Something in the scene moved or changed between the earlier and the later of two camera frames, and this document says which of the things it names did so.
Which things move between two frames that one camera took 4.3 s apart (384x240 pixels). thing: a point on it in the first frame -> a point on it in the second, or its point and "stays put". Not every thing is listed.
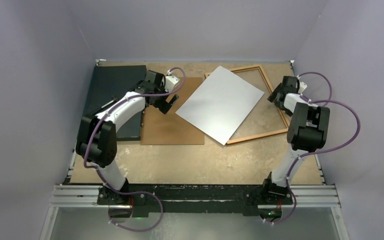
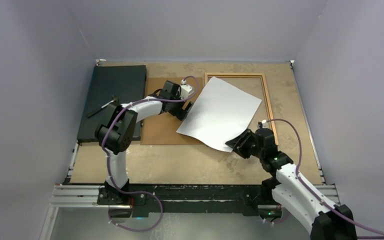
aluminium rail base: [194, 211] stays put
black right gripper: [274, 95] -> [239, 143]
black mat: [109, 82] stays put
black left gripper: [163, 106] -> [180, 113]
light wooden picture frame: [269, 88] -> [206, 75]
